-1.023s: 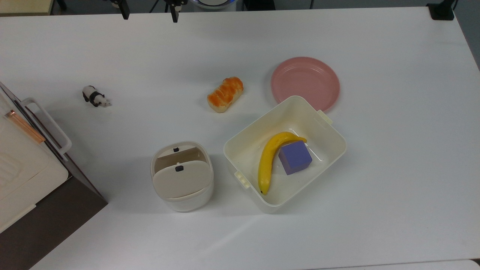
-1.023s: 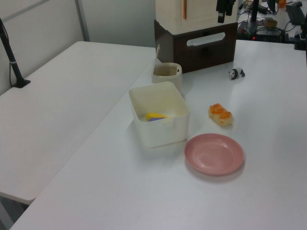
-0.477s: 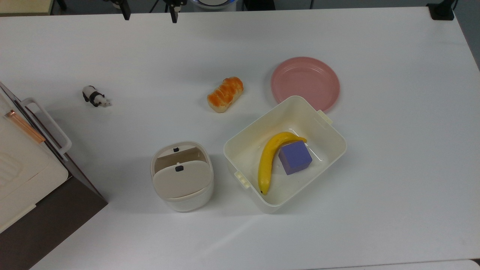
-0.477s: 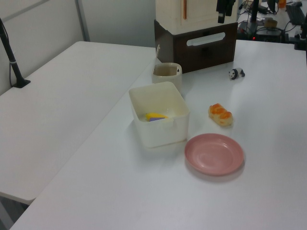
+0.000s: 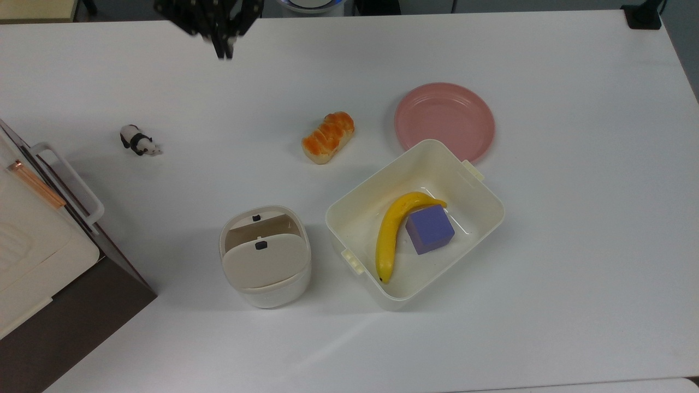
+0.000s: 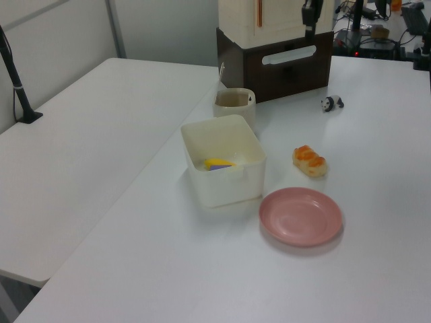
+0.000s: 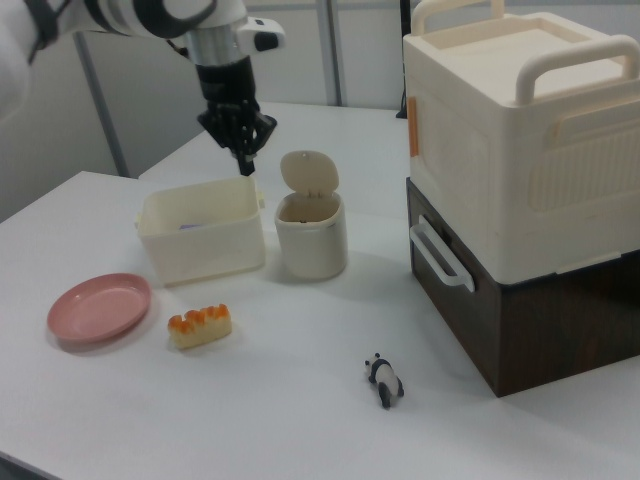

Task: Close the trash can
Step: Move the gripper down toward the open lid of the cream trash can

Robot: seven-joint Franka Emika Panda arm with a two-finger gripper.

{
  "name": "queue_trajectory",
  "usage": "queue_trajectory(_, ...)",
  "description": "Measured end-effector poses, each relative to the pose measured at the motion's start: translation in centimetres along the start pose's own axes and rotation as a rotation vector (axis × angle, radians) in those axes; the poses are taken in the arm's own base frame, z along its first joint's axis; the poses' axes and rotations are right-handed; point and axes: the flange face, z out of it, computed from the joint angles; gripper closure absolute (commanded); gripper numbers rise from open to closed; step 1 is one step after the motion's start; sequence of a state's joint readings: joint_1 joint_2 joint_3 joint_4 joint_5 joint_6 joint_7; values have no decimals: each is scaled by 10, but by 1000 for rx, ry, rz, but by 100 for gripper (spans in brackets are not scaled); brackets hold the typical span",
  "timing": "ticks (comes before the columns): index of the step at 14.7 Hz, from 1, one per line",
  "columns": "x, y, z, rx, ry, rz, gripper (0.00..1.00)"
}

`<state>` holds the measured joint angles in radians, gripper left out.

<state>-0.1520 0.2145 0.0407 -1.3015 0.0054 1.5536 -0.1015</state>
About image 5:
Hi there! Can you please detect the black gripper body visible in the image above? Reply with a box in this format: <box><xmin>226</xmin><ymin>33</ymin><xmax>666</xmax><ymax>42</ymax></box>
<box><xmin>155</xmin><ymin>0</ymin><xmax>265</xmax><ymax>39</ymax></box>

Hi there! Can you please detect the cream trash can with lid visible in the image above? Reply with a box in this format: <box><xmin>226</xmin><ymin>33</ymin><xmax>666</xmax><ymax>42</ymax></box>
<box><xmin>218</xmin><ymin>205</ymin><xmax>312</xmax><ymax>309</ymax></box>

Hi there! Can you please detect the panda figurine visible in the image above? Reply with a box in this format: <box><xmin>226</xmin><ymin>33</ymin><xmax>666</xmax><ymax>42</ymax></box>
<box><xmin>120</xmin><ymin>124</ymin><xmax>163</xmax><ymax>157</ymax></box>

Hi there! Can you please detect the toy bread loaf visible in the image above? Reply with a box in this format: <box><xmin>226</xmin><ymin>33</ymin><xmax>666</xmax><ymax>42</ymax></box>
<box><xmin>301</xmin><ymin>111</ymin><xmax>356</xmax><ymax>165</ymax></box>

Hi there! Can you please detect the tan wooden desk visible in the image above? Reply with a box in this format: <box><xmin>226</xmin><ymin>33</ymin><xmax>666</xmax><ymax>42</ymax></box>
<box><xmin>0</xmin><ymin>0</ymin><xmax>78</xmax><ymax>23</ymax></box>

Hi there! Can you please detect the pink plate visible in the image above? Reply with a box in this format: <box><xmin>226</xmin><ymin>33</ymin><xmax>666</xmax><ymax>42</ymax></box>
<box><xmin>394</xmin><ymin>82</ymin><xmax>496</xmax><ymax>165</ymax></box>

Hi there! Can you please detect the yellow banana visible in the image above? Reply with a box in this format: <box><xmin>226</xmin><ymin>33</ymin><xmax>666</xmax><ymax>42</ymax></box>
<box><xmin>375</xmin><ymin>191</ymin><xmax>447</xmax><ymax>285</ymax></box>

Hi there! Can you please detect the purple cube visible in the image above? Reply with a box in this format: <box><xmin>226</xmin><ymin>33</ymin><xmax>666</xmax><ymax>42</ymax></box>
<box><xmin>405</xmin><ymin>205</ymin><xmax>456</xmax><ymax>256</ymax></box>

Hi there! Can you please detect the cream open storage box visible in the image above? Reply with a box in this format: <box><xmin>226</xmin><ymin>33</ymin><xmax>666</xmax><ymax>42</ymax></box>
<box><xmin>325</xmin><ymin>139</ymin><xmax>506</xmax><ymax>312</ymax></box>

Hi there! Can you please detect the dark brown drawer cabinet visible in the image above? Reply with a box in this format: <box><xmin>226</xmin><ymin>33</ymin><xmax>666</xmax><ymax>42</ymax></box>
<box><xmin>0</xmin><ymin>119</ymin><xmax>158</xmax><ymax>393</ymax></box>

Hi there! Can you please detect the white drawer handle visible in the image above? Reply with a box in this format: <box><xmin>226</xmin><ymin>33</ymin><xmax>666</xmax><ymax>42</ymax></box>
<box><xmin>30</xmin><ymin>142</ymin><xmax>105</xmax><ymax>226</ymax></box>

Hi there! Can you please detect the orange strip handle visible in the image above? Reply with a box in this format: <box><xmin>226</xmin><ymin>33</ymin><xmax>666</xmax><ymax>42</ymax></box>
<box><xmin>8</xmin><ymin>159</ymin><xmax>67</xmax><ymax>210</ymax></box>

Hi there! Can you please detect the cream plastic box with handles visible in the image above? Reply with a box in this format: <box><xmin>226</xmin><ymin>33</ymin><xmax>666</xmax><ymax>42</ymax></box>
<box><xmin>0</xmin><ymin>131</ymin><xmax>102</xmax><ymax>341</ymax></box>

